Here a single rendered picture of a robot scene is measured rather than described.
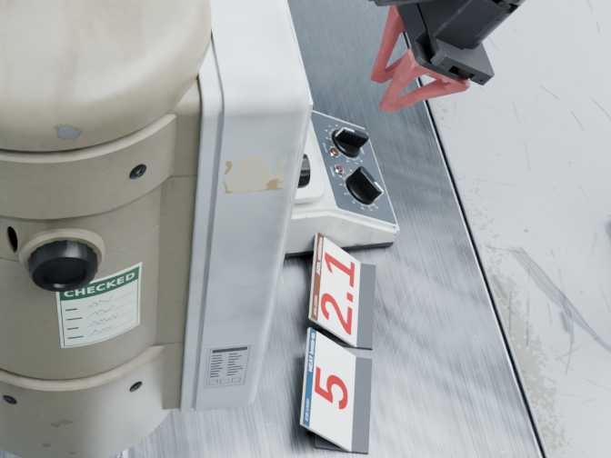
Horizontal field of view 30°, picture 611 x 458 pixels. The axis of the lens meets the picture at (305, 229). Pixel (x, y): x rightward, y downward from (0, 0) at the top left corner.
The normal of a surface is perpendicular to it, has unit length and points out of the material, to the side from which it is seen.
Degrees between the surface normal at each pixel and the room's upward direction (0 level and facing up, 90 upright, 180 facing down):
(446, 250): 0
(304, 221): 90
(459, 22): 91
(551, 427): 0
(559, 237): 0
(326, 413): 40
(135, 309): 90
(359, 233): 90
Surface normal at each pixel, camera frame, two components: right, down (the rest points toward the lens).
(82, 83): 0.25, -0.31
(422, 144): 0.12, -0.59
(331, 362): 0.73, -0.37
